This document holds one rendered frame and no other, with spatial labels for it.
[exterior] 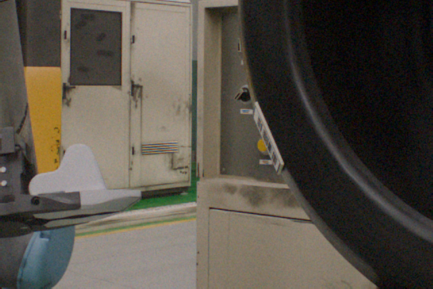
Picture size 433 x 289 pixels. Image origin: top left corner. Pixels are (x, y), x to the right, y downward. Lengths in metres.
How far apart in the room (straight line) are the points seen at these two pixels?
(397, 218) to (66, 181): 0.27
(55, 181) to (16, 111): 0.34
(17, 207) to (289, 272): 1.00
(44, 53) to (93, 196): 5.66
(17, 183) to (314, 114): 0.25
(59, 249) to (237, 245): 0.65
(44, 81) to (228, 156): 4.65
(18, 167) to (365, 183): 0.29
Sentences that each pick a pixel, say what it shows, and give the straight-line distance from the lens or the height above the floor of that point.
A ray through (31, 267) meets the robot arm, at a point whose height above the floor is 0.87.
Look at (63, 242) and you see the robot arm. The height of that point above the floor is 0.89.
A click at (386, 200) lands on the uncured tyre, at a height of 1.01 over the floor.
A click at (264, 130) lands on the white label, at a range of 0.73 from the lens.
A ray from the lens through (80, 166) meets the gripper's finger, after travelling 0.72.
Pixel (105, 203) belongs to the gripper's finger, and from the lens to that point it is 0.71.
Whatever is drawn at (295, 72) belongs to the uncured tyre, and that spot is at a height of 1.11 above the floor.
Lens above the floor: 1.10
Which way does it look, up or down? 3 degrees down
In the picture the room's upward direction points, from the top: 1 degrees clockwise
